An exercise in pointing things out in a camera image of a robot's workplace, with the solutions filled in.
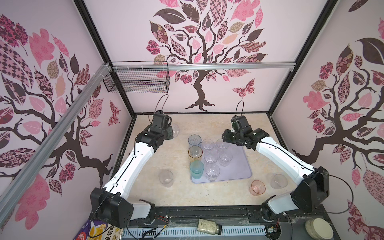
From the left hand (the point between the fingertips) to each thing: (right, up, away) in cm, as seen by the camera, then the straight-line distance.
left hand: (167, 132), depth 79 cm
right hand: (+32, -1, +3) cm, 33 cm away
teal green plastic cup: (+16, -22, +8) cm, 29 cm away
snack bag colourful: (-32, -47, -10) cm, 58 cm away
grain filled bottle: (+21, -44, -12) cm, 50 cm away
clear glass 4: (+35, -17, +14) cm, 41 cm away
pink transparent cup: (+50, -31, +3) cm, 59 cm away
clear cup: (-2, -27, +5) cm, 27 cm away
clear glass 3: (+26, -24, +8) cm, 36 cm away
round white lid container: (+71, -43, -14) cm, 84 cm away
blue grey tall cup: (+15, -5, +13) cm, 21 cm away
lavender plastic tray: (+43, -23, +11) cm, 50 cm away
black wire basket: (-22, +35, +16) cm, 44 cm away
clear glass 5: (+33, -9, +18) cm, 39 cm away
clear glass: (+23, -10, +16) cm, 30 cm away
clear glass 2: (+26, -17, +15) cm, 34 cm away
